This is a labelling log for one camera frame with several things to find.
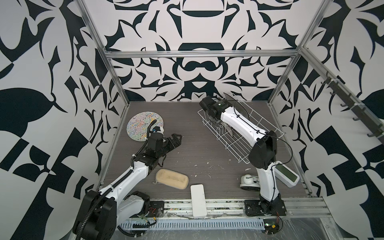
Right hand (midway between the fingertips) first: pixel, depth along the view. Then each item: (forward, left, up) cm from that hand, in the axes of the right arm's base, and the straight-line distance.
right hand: (222, 114), depth 88 cm
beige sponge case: (-31, +29, -15) cm, 45 cm away
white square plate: (-21, +3, +17) cm, 27 cm away
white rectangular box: (-42, +15, -15) cm, 47 cm away
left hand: (-12, +26, -3) cm, 29 cm away
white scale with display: (-30, -32, -16) cm, 47 cm away
